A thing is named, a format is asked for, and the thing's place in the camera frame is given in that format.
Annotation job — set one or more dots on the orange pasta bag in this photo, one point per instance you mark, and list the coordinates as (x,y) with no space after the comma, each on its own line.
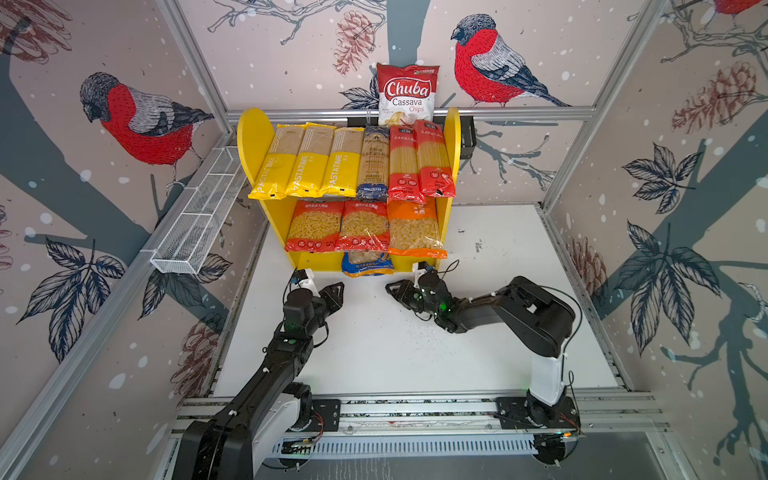
(414,230)

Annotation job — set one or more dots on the dark blue spaghetti pack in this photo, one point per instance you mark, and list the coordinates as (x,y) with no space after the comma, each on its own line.
(373,171)

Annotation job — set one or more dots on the red spaghetti pack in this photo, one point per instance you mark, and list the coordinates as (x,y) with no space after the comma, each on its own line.
(435,173)
(404,178)

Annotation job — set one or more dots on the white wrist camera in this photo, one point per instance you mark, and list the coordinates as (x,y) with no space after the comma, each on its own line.
(304,279)
(419,269)

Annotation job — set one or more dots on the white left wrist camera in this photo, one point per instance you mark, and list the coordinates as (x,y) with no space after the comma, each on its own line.
(304,279)

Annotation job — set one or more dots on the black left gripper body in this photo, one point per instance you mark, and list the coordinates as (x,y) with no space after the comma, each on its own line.
(321,309)

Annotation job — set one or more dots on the Chuba cassava chips bag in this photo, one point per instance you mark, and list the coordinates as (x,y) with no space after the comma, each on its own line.
(406,94)

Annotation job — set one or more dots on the yellow spaghetti pack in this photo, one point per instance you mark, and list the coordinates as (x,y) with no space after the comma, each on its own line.
(309,167)
(274,174)
(341,174)

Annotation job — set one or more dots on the red fusilli bag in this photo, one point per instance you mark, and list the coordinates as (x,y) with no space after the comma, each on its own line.
(364,227)
(315,227)

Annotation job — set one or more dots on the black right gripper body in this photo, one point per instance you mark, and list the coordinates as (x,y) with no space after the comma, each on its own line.
(421,307)

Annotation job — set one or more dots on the white wire wall basket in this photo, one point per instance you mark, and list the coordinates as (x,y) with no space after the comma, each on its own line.
(193,234)

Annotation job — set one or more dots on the blue orecchiette pasta bag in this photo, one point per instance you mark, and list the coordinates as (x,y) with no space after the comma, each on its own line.
(357,264)

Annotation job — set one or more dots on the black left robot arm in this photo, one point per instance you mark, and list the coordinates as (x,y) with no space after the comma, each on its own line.
(237,440)

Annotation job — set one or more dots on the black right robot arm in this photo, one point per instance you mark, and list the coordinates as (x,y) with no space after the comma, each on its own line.
(541,321)

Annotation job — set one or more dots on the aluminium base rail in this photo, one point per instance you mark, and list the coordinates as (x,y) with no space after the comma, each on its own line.
(488,424)

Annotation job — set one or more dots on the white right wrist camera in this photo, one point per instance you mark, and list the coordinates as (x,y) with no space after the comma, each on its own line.
(419,269)

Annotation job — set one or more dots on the black wall basket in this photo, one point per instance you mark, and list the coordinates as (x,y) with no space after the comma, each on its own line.
(468,132)

